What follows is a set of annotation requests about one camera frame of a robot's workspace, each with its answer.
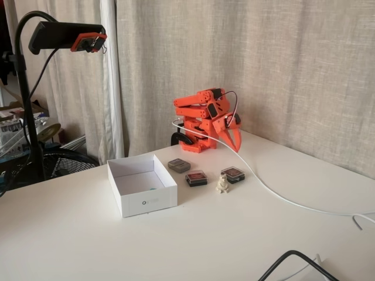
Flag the thin white cable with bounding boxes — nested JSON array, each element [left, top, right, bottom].
[[275, 253, 322, 281]]

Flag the thin gripper motor wire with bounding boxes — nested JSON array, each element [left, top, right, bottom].
[[219, 92, 238, 127]]

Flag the black camera holder bar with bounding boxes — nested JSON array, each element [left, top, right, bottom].
[[28, 21, 106, 55]]

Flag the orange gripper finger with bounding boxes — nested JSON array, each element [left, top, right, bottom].
[[220, 128, 239, 153], [232, 126, 243, 152]]

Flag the black stamp case red inlay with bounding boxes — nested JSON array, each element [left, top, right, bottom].
[[220, 166, 246, 184], [185, 170, 209, 187]]

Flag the white cardboard bin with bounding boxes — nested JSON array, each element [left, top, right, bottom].
[[106, 153, 178, 218]]

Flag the grey plastic case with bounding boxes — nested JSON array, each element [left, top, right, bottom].
[[167, 157, 192, 174]]

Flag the printed white carton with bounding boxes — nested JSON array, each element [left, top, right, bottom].
[[0, 116, 33, 156]]

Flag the thick black power cable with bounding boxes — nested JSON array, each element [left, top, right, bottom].
[[257, 250, 333, 281]]

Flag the metal lamp head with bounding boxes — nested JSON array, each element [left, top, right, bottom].
[[34, 116, 62, 143]]

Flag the orange gripper body black servo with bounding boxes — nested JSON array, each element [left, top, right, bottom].
[[212, 112, 242, 136]]

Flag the long white cable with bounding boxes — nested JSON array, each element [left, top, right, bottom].
[[172, 118, 375, 231]]

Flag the thin black camera cable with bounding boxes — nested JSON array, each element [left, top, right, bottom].
[[0, 46, 61, 198]]

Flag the small cream animal figurine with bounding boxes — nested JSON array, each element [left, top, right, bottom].
[[216, 173, 230, 194]]

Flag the orange camera mount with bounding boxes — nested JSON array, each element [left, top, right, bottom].
[[70, 33, 108, 54]]

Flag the brown cardboard box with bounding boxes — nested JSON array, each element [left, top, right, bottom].
[[0, 84, 49, 121]]

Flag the black gooseneck stand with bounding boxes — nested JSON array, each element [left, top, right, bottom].
[[14, 11, 47, 181]]

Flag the black table clamp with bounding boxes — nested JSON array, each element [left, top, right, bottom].
[[170, 131, 196, 147]]

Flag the white folded rack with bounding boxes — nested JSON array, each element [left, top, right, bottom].
[[60, 134, 86, 150]]

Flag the black floor fan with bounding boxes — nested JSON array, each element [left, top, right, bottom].
[[0, 148, 100, 188]]

